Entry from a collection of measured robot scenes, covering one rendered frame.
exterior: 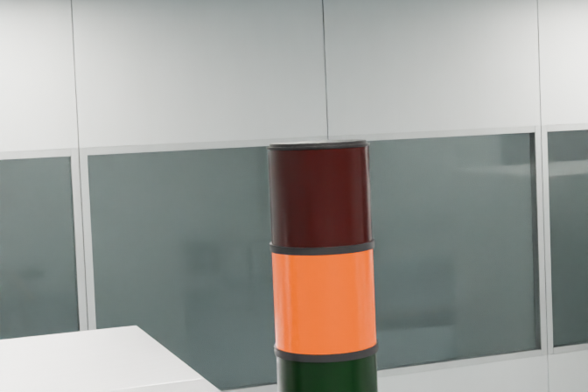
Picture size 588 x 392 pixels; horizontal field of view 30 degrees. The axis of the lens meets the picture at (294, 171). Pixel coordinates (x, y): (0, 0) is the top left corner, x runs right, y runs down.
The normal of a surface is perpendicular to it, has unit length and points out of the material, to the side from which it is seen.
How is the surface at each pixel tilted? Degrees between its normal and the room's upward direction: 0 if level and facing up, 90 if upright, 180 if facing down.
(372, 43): 90
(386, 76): 90
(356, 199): 90
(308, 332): 90
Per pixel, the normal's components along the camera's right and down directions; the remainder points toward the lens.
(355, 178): 0.68, 0.01
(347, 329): 0.42, 0.03
